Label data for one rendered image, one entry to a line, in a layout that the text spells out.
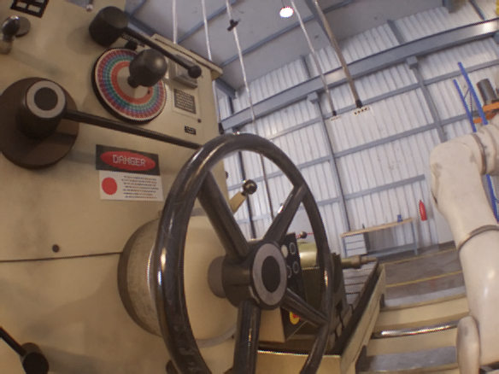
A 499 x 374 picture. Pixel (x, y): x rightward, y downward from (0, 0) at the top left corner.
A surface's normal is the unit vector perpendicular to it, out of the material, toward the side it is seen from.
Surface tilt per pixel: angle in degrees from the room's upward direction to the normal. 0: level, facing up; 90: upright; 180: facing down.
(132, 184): 90
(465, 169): 63
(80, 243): 90
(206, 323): 115
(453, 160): 57
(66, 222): 90
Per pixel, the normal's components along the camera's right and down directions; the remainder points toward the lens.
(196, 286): 0.73, -0.25
